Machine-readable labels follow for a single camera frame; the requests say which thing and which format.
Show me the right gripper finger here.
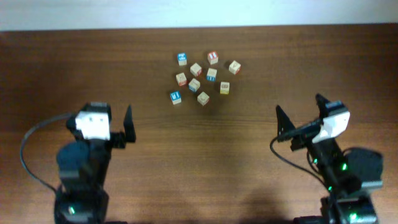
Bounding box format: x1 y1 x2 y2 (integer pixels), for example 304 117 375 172
315 93 330 110
275 105 295 142

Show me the blue-top block with L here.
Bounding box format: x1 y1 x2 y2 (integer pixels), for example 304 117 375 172
170 91 182 105

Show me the yellow-edged block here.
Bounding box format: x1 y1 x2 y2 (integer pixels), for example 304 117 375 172
220 82 230 95

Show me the sailboat block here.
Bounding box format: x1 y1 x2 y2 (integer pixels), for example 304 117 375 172
188 78 200 93

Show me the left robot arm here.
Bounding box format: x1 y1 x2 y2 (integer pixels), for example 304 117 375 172
54 102 136 223

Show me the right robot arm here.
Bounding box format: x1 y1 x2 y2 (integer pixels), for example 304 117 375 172
273 94 383 224

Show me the ice cream cone block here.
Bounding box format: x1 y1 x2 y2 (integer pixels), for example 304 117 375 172
229 60 241 75

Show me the butterfly block, red side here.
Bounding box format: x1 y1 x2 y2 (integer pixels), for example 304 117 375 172
175 73 187 86

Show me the acorn block with green N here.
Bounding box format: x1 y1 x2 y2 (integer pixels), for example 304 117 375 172
197 91 210 106

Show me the block with 8, blue side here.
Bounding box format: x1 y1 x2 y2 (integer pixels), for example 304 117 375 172
206 68 217 82

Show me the blue-top block with 2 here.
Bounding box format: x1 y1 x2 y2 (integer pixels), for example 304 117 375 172
177 52 187 66

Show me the block with red E side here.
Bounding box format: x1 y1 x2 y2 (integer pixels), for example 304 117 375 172
190 63 202 77

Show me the red-top block with I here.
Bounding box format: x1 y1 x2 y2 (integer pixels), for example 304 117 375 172
207 51 219 65

